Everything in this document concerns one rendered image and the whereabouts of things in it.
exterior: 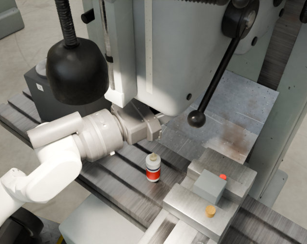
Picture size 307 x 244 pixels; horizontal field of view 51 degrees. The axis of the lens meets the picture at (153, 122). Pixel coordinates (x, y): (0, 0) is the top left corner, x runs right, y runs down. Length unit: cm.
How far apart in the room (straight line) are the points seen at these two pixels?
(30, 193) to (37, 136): 10
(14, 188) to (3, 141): 181
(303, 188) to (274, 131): 112
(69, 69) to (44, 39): 291
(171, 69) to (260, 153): 78
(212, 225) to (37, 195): 38
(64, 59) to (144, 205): 59
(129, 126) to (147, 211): 32
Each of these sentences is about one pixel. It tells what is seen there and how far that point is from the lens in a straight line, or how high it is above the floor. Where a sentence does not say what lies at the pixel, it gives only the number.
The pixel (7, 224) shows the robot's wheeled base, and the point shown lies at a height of 61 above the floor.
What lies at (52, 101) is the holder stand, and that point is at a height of 105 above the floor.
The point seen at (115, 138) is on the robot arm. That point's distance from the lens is 61.
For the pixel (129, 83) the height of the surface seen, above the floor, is 138.
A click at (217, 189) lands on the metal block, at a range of 76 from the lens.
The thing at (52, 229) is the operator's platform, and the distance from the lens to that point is 149.
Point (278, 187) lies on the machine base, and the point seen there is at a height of 20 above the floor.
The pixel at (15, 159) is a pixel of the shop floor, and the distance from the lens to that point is 228.
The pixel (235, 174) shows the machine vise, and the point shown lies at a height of 100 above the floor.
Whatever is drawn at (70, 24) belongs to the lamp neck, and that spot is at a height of 153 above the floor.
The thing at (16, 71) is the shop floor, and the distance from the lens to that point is 295.
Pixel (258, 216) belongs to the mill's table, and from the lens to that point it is 91.
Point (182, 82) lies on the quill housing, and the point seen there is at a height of 140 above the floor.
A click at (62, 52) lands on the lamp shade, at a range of 37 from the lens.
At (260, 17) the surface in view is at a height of 142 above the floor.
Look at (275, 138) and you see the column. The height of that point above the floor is 91.
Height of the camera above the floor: 171
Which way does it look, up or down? 48 degrees down
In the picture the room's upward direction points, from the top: straight up
